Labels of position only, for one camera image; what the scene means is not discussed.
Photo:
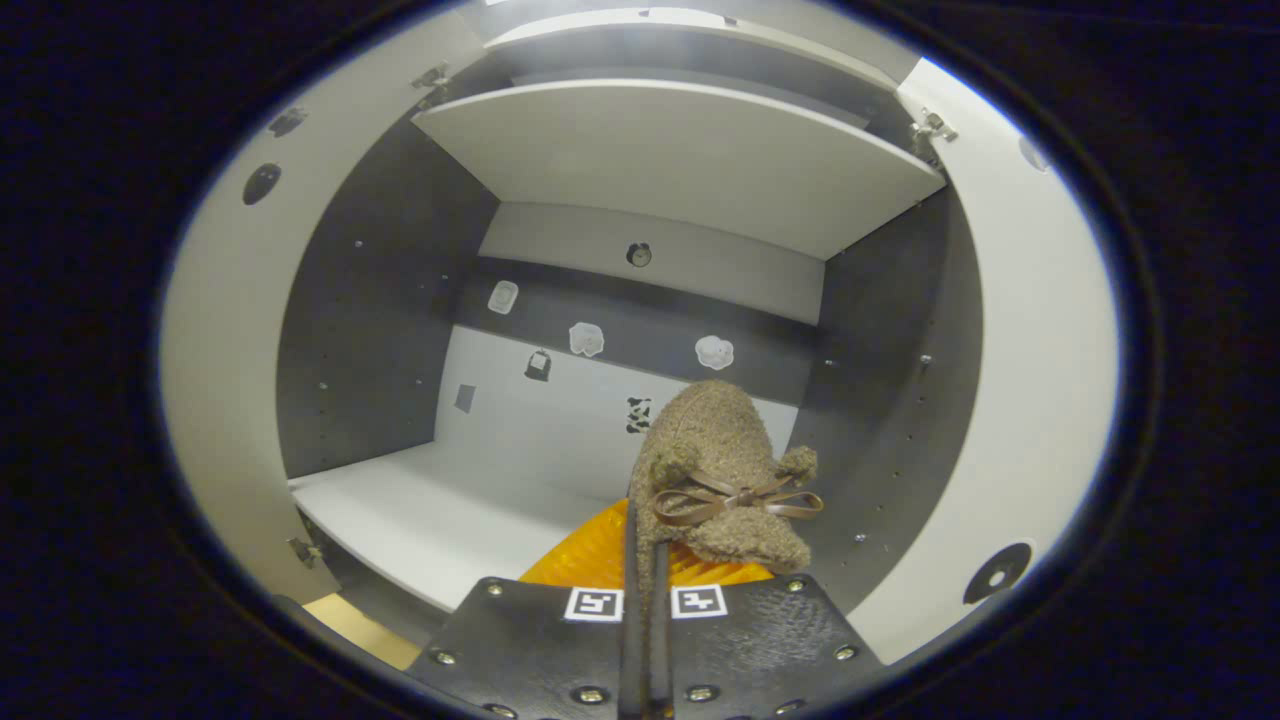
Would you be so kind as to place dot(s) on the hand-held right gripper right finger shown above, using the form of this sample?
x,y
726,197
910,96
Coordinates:
x,y
660,650

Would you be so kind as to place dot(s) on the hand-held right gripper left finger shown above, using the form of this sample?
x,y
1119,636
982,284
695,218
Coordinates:
x,y
633,640

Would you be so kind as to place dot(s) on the brown fuzzy shoe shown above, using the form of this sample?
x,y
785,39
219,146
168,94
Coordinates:
x,y
715,440

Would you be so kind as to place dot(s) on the white and grey shoe cabinet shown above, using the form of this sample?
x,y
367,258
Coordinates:
x,y
380,300

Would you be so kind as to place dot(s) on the cat sticker white cabinet door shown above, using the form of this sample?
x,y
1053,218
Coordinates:
x,y
1040,350

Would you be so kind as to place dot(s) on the camera sticker white cabinet door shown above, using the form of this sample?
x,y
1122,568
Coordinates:
x,y
220,350

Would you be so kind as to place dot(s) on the white cabinet shelf board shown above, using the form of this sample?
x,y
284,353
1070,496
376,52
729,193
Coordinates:
x,y
450,510
680,160

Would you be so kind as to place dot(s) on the metal cabinet door hinge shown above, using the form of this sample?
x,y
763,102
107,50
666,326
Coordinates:
x,y
432,78
932,126
305,552

